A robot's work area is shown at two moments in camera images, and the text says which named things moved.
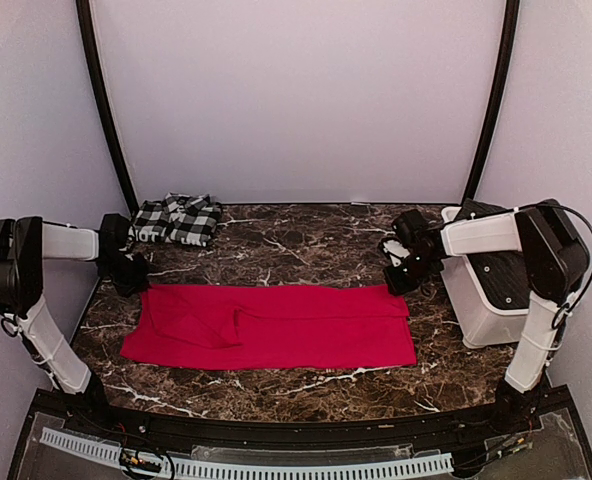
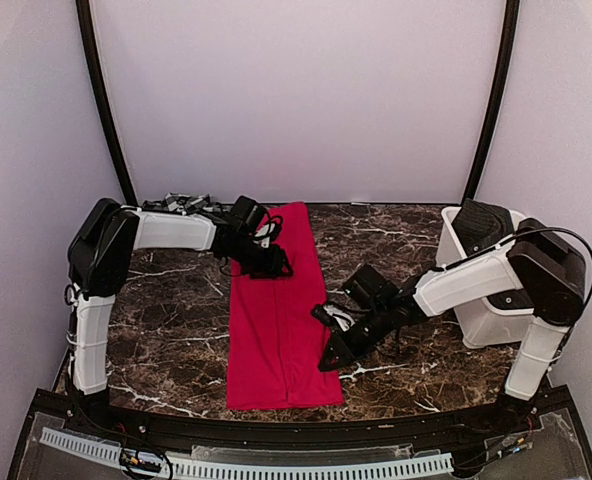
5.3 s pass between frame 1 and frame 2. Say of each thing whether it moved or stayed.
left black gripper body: moved
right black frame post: stayed
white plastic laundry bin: stayed
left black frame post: stayed
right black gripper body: moved
